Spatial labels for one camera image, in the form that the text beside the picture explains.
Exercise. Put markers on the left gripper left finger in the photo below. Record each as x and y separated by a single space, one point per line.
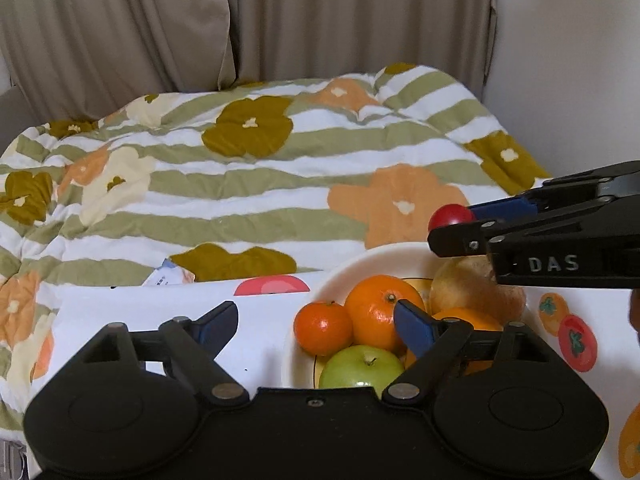
188 349

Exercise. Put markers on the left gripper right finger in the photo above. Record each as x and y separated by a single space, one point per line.
438 345

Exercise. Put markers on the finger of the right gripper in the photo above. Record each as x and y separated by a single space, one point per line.
467 239
507 209

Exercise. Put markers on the small red-orange mandarin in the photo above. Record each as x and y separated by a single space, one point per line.
322 328

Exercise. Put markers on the reddish brown apple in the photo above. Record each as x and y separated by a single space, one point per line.
470 283

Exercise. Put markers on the cream oval fruit bowl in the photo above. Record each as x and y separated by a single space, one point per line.
413 262

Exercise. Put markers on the white tissue packet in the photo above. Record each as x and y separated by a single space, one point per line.
169 273

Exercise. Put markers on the green apple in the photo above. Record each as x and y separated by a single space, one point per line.
361 366

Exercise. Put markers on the large orange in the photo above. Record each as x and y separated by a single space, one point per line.
371 305

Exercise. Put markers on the striped floral quilt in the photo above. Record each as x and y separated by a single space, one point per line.
267 178

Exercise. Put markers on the grey bed headboard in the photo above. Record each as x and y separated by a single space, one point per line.
16 115

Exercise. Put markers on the beige curtain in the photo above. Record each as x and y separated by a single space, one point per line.
87 58

